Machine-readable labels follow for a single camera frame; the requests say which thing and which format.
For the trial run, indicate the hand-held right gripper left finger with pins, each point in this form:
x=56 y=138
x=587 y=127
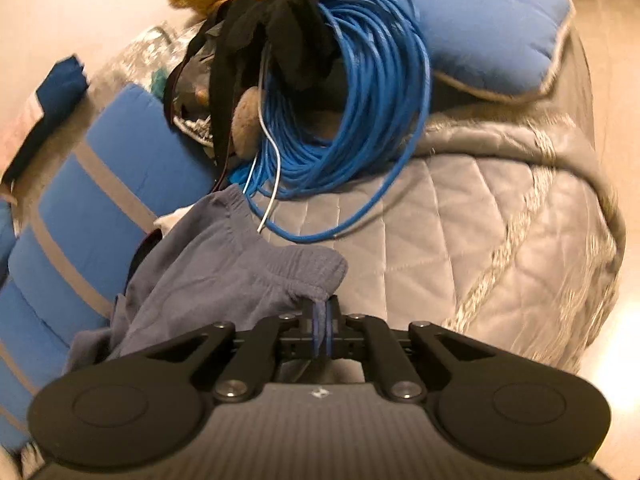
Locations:
x=316 y=330

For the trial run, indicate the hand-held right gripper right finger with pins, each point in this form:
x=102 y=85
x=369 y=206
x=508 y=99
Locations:
x=330 y=332

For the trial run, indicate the grey pants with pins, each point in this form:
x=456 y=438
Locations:
x=225 y=270

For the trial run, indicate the white sock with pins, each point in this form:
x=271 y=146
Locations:
x=172 y=219

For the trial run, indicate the tan plush toy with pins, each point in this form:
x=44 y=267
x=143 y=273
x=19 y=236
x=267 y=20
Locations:
x=246 y=120

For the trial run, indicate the blue grey striped pillow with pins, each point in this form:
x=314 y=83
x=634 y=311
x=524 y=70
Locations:
x=25 y=360
x=120 y=160

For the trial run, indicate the teal cloth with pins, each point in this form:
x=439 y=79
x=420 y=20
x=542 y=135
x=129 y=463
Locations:
x=159 y=82

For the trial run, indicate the black bag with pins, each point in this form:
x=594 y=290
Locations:
x=250 y=25

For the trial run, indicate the cream floral cover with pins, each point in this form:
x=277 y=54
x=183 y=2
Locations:
x=135 y=55

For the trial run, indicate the blue cushion with cream piping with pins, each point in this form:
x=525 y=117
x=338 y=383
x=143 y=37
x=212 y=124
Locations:
x=480 y=35

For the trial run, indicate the navy blue cloth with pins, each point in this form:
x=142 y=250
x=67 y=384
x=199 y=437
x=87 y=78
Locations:
x=55 y=90

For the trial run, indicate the pink towel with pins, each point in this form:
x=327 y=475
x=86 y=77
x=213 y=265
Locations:
x=15 y=130

